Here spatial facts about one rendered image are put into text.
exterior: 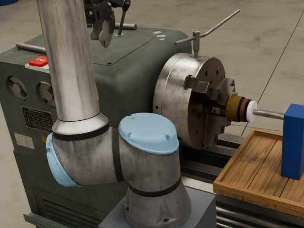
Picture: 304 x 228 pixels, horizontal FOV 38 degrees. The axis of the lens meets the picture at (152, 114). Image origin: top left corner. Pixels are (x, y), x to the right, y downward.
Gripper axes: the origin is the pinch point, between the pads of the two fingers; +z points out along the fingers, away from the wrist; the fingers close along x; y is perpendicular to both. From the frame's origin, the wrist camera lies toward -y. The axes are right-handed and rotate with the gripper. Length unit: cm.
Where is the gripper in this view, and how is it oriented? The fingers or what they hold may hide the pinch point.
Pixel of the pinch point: (106, 42)
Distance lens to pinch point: 143.5
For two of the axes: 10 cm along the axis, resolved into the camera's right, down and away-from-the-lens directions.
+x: 8.5, 1.7, -4.9
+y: -5.1, 4.6, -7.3
